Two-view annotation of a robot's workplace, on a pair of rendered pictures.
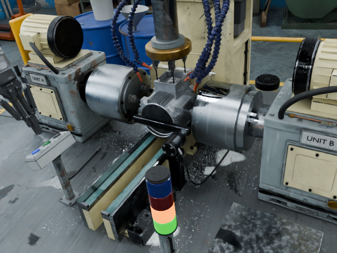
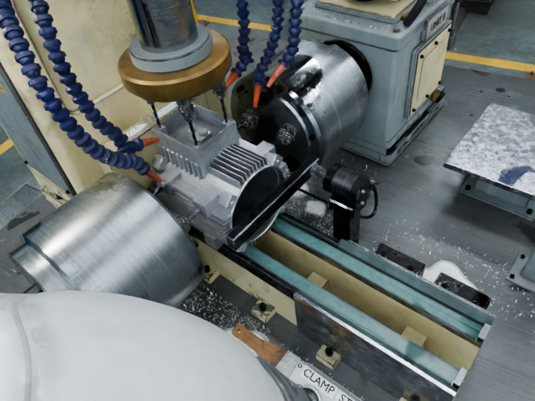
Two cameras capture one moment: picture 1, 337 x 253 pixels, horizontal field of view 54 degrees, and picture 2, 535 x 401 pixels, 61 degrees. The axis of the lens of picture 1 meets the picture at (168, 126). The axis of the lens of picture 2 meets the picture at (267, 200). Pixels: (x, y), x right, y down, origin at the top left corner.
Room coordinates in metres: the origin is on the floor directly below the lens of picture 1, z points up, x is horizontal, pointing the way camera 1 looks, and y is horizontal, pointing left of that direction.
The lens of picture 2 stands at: (0.97, 0.61, 1.62)
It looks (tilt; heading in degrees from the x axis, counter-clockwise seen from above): 46 degrees down; 282
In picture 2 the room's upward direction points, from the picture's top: 9 degrees counter-clockwise
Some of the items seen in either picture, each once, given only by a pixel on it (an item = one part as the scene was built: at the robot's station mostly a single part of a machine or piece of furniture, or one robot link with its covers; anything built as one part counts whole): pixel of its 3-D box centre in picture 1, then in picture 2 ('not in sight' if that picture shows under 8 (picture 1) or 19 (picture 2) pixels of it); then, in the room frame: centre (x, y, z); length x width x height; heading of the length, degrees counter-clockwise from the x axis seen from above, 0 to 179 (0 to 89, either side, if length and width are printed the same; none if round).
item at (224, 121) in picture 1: (233, 117); (306, 102); (1.03, -0.25, 1.04); 0.41 x 0.25 x 0.25; 56
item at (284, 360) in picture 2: not in sight; (275, 356); (1.08, 0.24, 0.80); 0.21 x 0.05 x 0.01; 147
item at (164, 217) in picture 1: (162, 208); not in sight; (0.58, 0.04, 1.10); 0.06 x 0.06 x 0.04
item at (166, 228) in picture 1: (164, 220); not in sight; (0.58, 0.04, 1.05); 0.06 x 0.06 x 0.04
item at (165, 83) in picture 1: (172, 84); (197, 140); (1.22, -0.04, 1.11); 0.12 x 0.11 x 0.07; 146
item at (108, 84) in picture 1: (111, 91); (87, 286); (1.36, 0.24, 1.04); 0.37 x 0.25 x 0.25; 56
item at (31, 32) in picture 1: (49, 61); not in sight; (1.52, 0.53, 1.16); 0.33 x 0.26 x 0.42; 56
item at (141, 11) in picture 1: (136, 22); not in sight; (2.75, 0.17, 0.93); 0.25 x 0.24 x 0.25; 156
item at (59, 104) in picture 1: (69, 91); not in sight; (1.52, 0.48, 0.99); 0.35 x 0.31 x 0.37; 56
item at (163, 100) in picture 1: (169, 108); (221, 184); (1.19, -0.01, 1.01); 0.20 x 0.19 x 0.19; 146
